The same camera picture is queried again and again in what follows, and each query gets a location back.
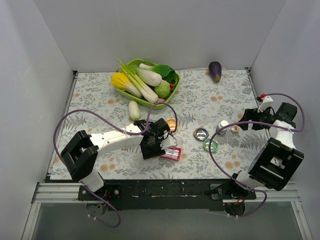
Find green toy cabbage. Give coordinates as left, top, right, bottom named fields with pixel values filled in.
left=154, top=80, right=171, bottom=99

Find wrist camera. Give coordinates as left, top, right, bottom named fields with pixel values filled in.
left=160, top=134, right=177, bottom=150
left=256, top=93, right=273, bottom=113

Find red rectangular pill box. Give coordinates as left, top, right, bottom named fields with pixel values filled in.
left=160, top=139, right=184, bottom=161

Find yellow toy napa cabbage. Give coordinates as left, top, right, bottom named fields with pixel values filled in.
left=110, top=72, right=142, bottom=98

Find white toy radish with leaves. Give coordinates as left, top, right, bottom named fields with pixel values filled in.
left=128, top=100, right=140, bottom=121

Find white toy celery stalk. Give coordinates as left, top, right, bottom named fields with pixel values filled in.
left=117, top=59, right=159, bottom=104

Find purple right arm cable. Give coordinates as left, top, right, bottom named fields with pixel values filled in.
left=208, top=92, right=306, bottom=218

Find green toy bok choy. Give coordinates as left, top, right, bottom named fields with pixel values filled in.
left=139, top=63, right=176, bottom=83

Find pink toy onion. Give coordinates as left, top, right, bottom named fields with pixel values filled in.
left=157, top=98, right=166, bottom=103

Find green round pill case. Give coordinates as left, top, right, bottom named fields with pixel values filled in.
left=203, top=139, right=219, bottom=153

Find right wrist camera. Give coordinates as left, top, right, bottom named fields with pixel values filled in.
left=256, top=93, right=273, bottom=113

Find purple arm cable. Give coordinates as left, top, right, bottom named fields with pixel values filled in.
left=52, top=101, right=179, bottom=228
left=208, top=92, right=306, bottom=218

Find floral patterned table mat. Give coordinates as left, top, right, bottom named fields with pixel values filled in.
left=57, top=69, right=269, bottom=180

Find green plastic vegetable basket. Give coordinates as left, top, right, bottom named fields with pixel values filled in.
left=110, top=59, right=181, bottom=110

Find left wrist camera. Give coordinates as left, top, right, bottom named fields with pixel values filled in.
left=160, top=134, right=177, bottom=150

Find orange round pill case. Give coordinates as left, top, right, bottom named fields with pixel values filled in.
left=166, top=118, right=179, bottom=132

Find aluminium frame rail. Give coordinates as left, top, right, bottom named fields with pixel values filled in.
left=21, top=182, right=81, bottom=240

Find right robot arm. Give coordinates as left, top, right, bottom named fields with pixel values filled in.
left=226, top=102, right=304, bottom=199

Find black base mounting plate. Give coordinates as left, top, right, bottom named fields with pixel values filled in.
left=44, top=174, right=287, bottom=213

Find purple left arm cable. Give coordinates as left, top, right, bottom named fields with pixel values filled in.
left=52, top=101, right=179, bottom=228

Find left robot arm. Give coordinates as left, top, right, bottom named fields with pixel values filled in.
left=60, top=118, right=177, bottom=200

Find purple toy eggplant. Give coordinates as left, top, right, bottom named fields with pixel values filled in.
left=208, top=61, right=222, bottom=83

